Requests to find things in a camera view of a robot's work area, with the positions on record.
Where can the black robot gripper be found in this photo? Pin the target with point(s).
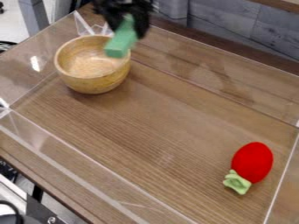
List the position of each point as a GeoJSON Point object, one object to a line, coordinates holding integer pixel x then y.
{"type": "Point", "coordinates": [115, 8]}

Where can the black bracket with bolt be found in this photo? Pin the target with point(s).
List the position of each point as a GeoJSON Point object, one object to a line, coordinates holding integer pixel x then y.
{"type": "Point", "coordinates": [38, 214]}

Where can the red plush strawberry toy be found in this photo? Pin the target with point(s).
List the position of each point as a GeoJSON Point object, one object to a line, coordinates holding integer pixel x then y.
{"type": "Point", "coordinates": [252, 164]}

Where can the brown wooden bowl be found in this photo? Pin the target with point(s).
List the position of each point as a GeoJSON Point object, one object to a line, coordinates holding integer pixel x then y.
{"type": "Point", "coordinates": [86, 69]}

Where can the black table leg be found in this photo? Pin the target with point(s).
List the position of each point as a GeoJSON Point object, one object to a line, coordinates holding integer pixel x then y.
{"type": "Point", "coordinates": [38, 194]}

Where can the green rectangular stick block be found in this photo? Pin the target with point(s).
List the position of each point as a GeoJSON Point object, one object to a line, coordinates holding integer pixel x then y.
{"type": "Point", "coordinates": [125, 38]}

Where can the clear acrylic tray walls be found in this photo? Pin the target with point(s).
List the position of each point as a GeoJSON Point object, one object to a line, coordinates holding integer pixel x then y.
{"type": "Point", "coordinates": [139, 155]}

